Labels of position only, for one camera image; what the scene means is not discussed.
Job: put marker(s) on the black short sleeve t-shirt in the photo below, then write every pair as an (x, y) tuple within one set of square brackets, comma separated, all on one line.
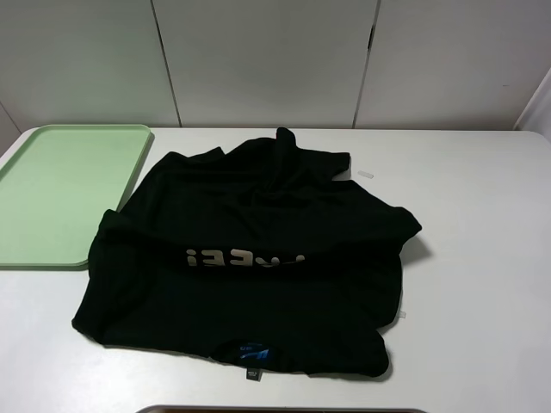
[(260, 257)]

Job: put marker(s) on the light green plastic tray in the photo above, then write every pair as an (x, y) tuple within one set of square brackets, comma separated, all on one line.
[(58, 184)]

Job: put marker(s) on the clear tape piece far right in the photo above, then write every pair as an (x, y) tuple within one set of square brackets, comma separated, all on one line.
[(365, 174)]

